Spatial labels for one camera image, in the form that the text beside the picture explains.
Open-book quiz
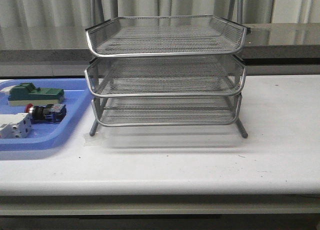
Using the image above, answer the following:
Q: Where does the silver mesh tray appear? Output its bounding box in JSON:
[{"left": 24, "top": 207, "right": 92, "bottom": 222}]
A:
[
  {"left": 91, "top": 95, "right": 242, "bottom": 127},
  {"left": 84, "top": 55, "right": 247, "bottom": 98},
  {"left": 85, "top": 15, "right": 248, "bottom": 58}
]

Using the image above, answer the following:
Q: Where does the red emergency stop button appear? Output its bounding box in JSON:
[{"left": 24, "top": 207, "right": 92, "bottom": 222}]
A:
[{"left": 24, "top": 103, "right": 67, "bottom": 123}]

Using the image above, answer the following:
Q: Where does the blue plastic tray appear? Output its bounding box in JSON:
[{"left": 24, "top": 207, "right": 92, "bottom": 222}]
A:
[{"left": 0, "top": 78, "right": 92, "bottom": 151}]

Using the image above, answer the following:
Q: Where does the grey stone counter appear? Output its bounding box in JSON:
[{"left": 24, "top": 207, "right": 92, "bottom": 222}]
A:
[{"left": 0, "top": 23, "right": 320, "bottom": 65}]

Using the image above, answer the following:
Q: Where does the white circuit breaker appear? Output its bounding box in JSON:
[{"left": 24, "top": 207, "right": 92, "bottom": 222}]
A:
[{"left": 0, "top": 113, "right": 33, "bottom": 139}]

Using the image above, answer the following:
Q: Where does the silver metal rack frame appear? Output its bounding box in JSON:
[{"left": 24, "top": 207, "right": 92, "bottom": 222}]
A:
[{"left": 89, "top": 0, "right": 249, "bottom": 139}]

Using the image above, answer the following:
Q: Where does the green and beige switch block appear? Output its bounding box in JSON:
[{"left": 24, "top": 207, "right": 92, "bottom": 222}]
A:
[{"left": 0, "top": 83, "right": 65, "bottom": 106}]

